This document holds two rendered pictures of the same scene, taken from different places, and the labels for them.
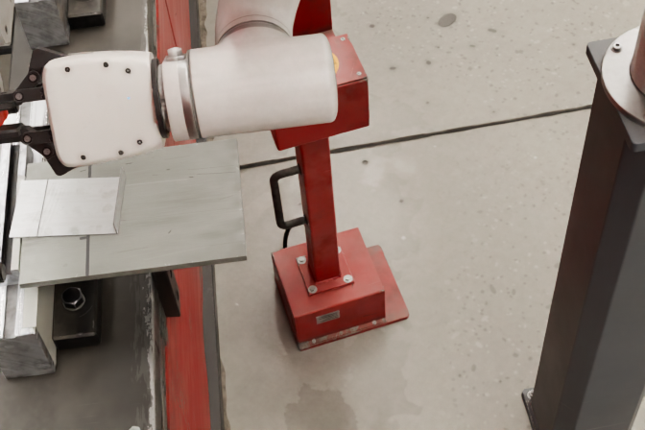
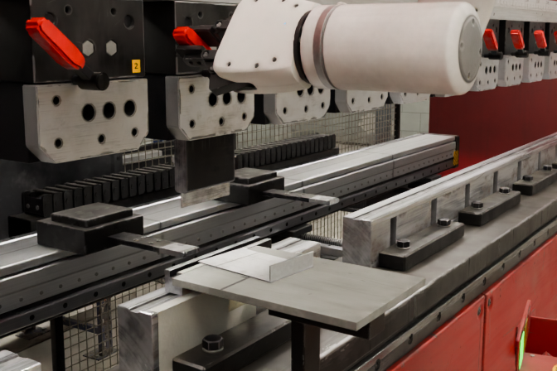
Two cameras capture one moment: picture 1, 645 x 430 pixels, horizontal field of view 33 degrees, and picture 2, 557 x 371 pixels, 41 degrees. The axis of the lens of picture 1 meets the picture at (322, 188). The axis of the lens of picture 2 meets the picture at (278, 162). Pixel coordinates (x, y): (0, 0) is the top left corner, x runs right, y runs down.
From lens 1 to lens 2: 0.80 m
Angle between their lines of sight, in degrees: 52
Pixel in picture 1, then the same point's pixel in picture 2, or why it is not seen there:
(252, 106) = (373, 30)
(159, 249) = (290, 297)
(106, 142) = (250, 55)
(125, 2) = (431, 267)
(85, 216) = (259, 269)
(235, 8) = not seen: hidden behind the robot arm
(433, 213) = not seen: outside the picture
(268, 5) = not seen: hidden behind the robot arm
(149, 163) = (339, 267)
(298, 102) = (414, 32)
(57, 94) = (239, 15)
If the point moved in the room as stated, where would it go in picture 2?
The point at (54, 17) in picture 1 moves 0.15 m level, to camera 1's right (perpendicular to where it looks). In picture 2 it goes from (365, 239) to (443, 253)
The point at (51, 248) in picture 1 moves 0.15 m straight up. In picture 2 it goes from (216, 273) to (215, 157)
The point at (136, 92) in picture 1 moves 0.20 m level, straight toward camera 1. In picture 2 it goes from (293, 20) to (194, 15)
